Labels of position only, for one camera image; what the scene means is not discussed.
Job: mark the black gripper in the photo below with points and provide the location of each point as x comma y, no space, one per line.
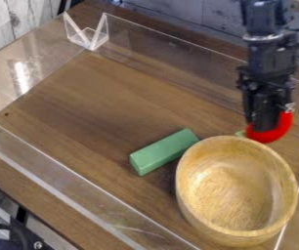
265,79

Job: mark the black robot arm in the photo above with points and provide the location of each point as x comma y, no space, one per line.
265,17

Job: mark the wooden bowl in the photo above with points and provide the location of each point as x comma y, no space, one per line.
236,190

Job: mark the green rectangular block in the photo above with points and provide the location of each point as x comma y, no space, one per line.
155,155

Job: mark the clear acrylic corner bracket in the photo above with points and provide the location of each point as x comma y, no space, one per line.
91,38

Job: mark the clear acrylic enclosure wall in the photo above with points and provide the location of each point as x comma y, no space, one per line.
80,108

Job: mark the black metal table bracket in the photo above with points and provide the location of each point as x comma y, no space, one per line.
21,235

